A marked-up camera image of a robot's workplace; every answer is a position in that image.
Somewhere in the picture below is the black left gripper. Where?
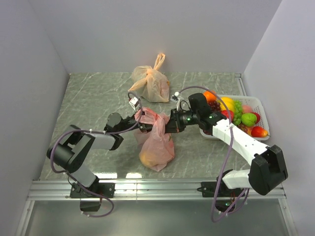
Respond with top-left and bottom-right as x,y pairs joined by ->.
118,107 -> 163,134

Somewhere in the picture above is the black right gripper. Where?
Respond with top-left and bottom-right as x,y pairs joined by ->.
162,108 -> 200,134

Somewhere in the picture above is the pink plastic bag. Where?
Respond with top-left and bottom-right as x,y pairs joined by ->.
133,107 -> 175,172

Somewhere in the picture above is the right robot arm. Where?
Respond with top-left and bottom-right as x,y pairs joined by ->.
165,93 -> 288,196

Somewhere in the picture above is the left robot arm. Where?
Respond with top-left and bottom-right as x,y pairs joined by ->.
47,113 -> 153,198

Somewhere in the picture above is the tied beige plastic bag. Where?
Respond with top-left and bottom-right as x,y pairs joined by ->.
128,53 -> 170,103

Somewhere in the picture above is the orange fake orange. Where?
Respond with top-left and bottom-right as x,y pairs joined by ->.
203,91 -> 217,103

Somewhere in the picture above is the red fake strawberry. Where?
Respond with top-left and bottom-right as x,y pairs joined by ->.
221,110 -> 234,120

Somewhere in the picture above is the yellow fake banana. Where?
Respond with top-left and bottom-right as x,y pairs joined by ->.
220,97 -> 235,112

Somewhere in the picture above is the pink fake peach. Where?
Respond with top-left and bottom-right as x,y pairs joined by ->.
242,105 -> 253,114

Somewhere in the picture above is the green fake guava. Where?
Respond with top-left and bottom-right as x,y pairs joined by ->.
241,113 -> 257,127

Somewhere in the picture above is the red yellow fake pear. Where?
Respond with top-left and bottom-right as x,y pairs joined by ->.
251,126 -> 269,138

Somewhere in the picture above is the dark red grape bunch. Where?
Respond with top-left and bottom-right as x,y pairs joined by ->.
209,101 -> 221,112

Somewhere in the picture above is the green grape bunch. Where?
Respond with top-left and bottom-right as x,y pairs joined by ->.
233,100 -> 243,125

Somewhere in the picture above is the white plastic fruit basket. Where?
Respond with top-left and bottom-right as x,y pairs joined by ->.
198,94 -> 270,141

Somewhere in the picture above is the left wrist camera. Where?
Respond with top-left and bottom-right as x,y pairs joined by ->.
129,97 -> 139,112

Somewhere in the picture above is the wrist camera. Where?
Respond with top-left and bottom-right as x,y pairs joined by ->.
171,91 -> 182,111
129,97 -> 139,112

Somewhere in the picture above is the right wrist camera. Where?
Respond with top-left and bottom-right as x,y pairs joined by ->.
171,91 -> 182,111

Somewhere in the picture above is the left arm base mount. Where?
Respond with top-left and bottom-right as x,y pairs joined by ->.
69,182 -> 115,218

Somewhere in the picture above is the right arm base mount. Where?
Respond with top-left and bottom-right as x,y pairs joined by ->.
197,181 -> 243,212

